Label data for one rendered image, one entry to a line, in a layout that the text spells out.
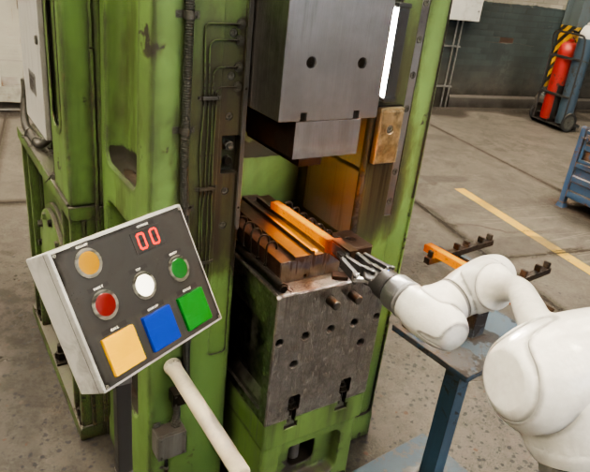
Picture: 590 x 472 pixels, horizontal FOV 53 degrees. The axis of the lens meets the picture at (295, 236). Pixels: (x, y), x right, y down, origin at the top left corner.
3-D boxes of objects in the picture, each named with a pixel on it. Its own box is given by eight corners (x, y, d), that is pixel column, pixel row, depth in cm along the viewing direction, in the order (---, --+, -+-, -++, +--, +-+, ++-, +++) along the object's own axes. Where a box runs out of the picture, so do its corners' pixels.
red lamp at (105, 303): (120, 316, 113) (120, 296, 112) (95, 320, 111) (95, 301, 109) (115, 307, 116) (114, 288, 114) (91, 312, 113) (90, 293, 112)
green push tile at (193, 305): (213, 317, 132) (201, 285, 131) (191, 331, 126) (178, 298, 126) (208, 317, 133) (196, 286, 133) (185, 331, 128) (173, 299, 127)
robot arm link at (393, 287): (420, 314, 140) (403, 301, 145) (427, 280, 136) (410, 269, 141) (390, 322, 135) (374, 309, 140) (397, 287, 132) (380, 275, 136)
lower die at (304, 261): (337, 272, 172) (342, 245, 168) (278, 284, 161) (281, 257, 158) (267, 215, 203) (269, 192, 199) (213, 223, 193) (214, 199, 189)
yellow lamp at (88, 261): (104, 274, 112) (103, 254, 110) (78, 279, 110) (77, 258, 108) (99, 267, 115) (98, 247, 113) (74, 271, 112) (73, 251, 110)
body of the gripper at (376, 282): (376, 306, 139) (352, 287, 146) (403, 299, 144) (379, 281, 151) (381, 278, 136) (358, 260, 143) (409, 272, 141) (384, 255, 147)
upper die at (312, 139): (356, 154, 157) (361, 118, 153) (291, 159, 146) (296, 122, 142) (276, 113, 188) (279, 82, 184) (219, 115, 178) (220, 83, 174)
